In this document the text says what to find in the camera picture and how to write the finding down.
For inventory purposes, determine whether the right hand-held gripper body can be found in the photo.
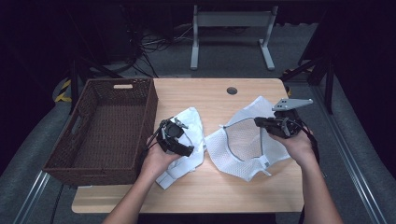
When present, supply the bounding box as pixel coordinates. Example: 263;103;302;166
270;98;314;140

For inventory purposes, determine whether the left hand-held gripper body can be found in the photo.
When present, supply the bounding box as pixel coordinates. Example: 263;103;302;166
156;117;190;154

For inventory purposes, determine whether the white garment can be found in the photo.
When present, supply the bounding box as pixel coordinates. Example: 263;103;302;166
154;106;207;190

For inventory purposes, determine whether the white mesh laundry bag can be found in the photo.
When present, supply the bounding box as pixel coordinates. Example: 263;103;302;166
204;95;292;183

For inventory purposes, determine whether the brown wicker basket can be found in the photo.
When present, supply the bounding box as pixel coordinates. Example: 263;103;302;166
41;77;159;188

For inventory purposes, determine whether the person's right hand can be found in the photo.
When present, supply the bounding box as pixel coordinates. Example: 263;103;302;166
268;128;316;167

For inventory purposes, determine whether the person's left hand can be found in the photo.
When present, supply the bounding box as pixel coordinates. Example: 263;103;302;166
139;134;183;185

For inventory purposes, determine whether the black angled stand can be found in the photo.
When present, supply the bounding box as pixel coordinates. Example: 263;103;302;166
279;54;336;116

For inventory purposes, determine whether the black tripod stand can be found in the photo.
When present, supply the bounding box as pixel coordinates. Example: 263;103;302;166
66;54;124;116

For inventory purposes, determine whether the yellow black hazard tape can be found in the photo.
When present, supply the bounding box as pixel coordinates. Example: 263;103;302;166
54;78;73;104

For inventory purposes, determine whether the left hand-held gripper cable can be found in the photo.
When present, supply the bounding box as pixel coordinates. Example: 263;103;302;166
140;119;167;164

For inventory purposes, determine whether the hand-held gripper cable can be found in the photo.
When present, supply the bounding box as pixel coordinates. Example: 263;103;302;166
140;119;167;164
292;119;321;166

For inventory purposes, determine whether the right hand-held gripper cable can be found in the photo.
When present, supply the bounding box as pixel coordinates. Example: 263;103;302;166
292;119;321;166

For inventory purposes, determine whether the metal floor rail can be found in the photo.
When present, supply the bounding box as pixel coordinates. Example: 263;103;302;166
311;83;390;224
12;170;51;224

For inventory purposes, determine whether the tangle of black floor cables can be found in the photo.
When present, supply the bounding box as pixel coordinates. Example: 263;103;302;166
122;21;195;78

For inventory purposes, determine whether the white metal stand frame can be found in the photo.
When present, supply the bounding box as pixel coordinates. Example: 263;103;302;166
190;4;279;72

